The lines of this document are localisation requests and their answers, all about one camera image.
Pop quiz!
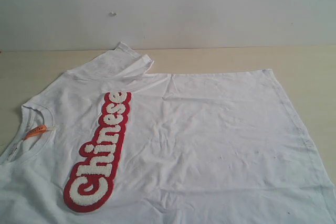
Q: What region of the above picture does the orange neck label tag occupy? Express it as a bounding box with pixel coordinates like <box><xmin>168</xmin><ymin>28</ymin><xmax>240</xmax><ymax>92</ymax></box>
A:
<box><xmin>23</xmin><ymin>125</ymin><xmax>57</xmax><ymax>140</ymax></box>

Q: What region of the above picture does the white t-shirt red lettering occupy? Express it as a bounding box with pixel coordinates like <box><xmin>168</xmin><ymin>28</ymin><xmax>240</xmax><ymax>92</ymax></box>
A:
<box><xmin>1</xmin><ymin>43</ymin><xmax>335</xmax><ymax>223</ymax></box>

